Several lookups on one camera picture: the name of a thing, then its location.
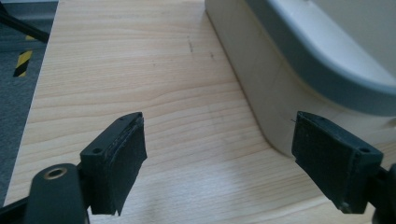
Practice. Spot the cream and grey appliance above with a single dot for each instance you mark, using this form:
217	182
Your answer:
311	62

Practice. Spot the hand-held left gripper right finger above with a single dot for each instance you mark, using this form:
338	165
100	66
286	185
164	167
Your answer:
333	158

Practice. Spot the black metal stand leg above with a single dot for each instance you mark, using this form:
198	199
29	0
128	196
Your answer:
21	26

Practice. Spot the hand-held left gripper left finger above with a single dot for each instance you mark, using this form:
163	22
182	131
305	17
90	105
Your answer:
112	168

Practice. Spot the yellow and black floor tape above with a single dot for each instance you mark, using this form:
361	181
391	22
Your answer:
22	63

